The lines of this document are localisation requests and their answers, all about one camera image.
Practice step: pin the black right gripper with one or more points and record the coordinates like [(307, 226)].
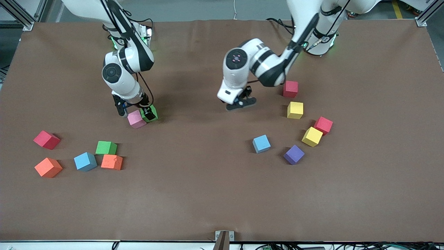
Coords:
[(144, 103)]

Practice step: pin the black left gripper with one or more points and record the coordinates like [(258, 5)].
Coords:
[(247, 91)]

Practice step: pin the green foam block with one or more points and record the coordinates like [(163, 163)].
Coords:
[(105, 148), (155, 114)]

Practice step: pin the pink foam block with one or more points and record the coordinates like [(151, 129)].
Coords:
[(136, 120)]

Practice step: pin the blue foam block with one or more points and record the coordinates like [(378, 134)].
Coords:
[(261, 144), (85, 161)]

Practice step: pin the dented orange foam block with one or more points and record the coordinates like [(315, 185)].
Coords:
[(111, 162)]

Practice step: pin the purple foam block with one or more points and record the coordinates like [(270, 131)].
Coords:
[(293, 155)]

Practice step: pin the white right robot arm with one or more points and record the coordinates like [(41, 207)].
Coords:
[(121, 74)]

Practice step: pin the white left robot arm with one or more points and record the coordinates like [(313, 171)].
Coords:
[(239, 76)]

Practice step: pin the red foam block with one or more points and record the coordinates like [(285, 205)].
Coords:
[(323, 125), (45, 140), (290, 89)]

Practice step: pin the yellow foam block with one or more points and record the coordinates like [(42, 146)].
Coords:
[(312, 136), (295, 110)]

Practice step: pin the brown table mat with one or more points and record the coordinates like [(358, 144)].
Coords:
[(208, 191)]

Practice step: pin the smooth orange foam block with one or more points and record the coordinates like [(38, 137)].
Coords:
[(48, 167)]

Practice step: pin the metal mount bracket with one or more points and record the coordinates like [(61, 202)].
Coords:
[(223, 239)]

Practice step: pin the aluminium frame post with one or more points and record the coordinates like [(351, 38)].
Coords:
[(424, 19), (24, 19)]

